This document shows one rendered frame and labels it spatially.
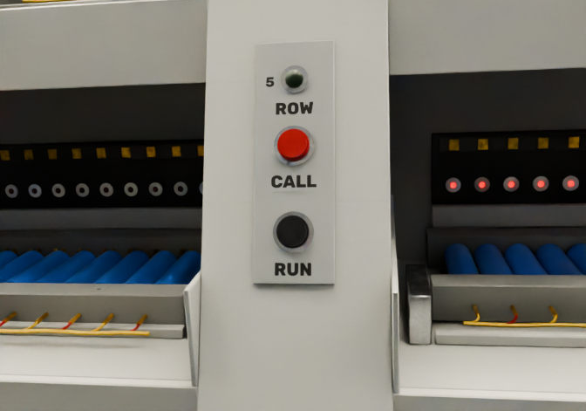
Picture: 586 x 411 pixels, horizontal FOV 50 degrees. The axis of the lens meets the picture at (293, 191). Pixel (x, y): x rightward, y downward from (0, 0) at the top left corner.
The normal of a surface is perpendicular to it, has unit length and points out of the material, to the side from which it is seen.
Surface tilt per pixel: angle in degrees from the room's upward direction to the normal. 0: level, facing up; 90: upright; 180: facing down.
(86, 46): 111
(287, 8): 90
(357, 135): 90
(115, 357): 21
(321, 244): 90
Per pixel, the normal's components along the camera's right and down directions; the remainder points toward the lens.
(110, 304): -0.14, 0.22
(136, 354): -0.04, -0.97
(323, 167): -0.15, -0.13
